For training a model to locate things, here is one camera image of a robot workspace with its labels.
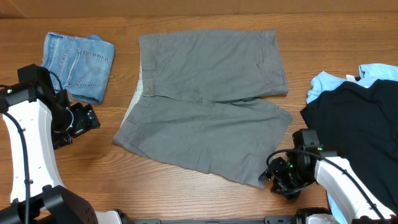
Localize folded blue denim shorts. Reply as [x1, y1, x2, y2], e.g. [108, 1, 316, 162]
[42, 32, 115, 104]

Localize light blue t-shirt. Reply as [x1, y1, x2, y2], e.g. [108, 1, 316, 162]
[306, 63, 397, 104]

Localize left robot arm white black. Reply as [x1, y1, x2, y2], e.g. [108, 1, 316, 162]
[1, 64, 129, 224]

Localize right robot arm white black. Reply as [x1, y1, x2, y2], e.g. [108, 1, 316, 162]
[259, 129, 397, 223]

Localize grey cotton shorts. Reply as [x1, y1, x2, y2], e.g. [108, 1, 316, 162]
[113, 30, 293, 189]

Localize black t-shirt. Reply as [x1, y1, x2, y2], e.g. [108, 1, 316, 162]
[300, 80, 397, 212]

